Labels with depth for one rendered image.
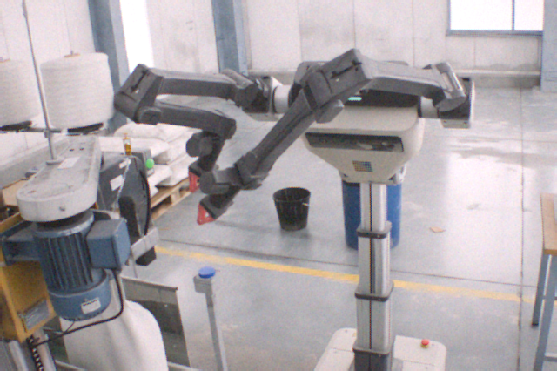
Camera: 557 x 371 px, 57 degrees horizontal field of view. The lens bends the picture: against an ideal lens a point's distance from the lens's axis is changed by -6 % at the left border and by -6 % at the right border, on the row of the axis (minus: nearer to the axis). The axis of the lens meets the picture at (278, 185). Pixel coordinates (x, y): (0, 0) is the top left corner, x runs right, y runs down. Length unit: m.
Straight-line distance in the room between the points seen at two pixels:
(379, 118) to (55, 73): 0.88
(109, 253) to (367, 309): 1.12
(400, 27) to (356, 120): 7.79
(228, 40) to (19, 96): 8.82
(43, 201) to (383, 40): 8.51
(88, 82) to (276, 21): 8.81
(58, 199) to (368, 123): 0.87
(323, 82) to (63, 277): 0.73
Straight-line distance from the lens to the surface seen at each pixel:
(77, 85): 1.29
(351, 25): 9.56
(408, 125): 1.56
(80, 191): 1.25
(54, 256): 1.30
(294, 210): 4.07
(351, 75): 1.11
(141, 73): 1.32
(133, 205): 1.75
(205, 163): 1.66
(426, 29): 9.29
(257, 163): 1.36
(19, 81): 1.51
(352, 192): 3.64
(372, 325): 2.13
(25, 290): 1.47
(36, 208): 1.25
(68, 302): 1.35
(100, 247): 1.29
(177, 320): 2.23
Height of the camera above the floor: 1.80
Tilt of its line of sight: 21 degrees down
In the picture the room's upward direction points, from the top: 5 degrees counter-clockwise
